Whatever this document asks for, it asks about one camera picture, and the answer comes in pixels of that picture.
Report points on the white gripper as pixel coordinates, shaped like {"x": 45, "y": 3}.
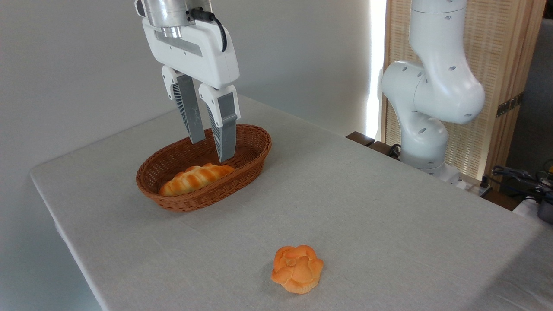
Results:
{"x": 203, "y": 56}

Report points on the round flower-shaped orange bread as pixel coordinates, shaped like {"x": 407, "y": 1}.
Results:
{"x": 298, "y": 268}

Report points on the long braided bread loaf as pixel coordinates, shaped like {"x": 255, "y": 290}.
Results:
{"x": 194, "y": 179}

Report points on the brown wicker oval basket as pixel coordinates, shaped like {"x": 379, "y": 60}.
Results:
{"x": 194, "y": 196}

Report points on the dark wooden side table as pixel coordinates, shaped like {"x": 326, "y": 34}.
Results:
{"x": 367, "y": 140}

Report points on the light grey tablecloth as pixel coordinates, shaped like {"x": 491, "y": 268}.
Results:
{"x": 345, "y": 207}

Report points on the metal screen hinge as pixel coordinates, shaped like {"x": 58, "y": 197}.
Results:
{"x": 510, "y": 105}

